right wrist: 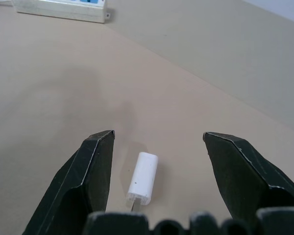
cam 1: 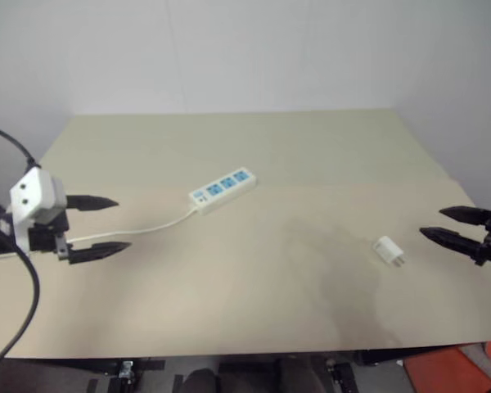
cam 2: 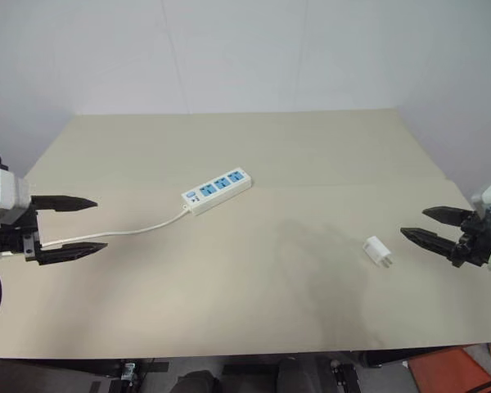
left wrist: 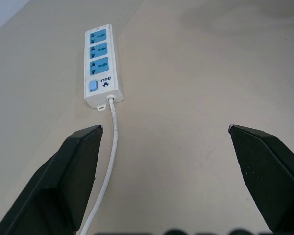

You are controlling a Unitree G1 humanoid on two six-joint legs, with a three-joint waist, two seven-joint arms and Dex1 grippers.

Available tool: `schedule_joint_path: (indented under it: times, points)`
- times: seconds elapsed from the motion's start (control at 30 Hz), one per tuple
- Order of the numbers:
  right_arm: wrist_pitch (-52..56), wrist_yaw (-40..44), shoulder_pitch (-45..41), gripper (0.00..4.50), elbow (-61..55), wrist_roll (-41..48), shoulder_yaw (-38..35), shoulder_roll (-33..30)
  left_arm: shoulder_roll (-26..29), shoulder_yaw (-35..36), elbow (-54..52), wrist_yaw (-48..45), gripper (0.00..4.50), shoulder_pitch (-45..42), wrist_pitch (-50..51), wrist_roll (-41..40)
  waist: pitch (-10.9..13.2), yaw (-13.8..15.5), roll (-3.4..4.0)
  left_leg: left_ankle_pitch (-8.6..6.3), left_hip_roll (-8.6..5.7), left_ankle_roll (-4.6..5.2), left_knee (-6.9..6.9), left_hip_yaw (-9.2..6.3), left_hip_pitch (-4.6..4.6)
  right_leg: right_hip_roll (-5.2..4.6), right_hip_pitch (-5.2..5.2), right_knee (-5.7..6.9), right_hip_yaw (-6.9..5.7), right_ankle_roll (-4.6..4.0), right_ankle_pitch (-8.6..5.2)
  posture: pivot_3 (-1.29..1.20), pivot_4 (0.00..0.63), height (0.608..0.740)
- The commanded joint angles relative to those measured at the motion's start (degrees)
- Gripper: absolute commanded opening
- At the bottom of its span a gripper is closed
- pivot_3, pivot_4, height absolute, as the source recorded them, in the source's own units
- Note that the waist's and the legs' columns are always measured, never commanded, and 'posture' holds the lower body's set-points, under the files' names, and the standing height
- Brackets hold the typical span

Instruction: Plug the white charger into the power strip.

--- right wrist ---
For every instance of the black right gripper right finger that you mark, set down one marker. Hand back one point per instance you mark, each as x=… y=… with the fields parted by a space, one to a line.
x=245 y=176

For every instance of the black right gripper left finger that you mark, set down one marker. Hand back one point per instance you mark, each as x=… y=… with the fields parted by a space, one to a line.
x=71 y=186

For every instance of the white plug adapter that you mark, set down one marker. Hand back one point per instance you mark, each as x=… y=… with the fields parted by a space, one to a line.
x=143 y=180

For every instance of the white power strip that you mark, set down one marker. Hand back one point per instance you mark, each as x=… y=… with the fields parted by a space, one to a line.
x=63 y=8

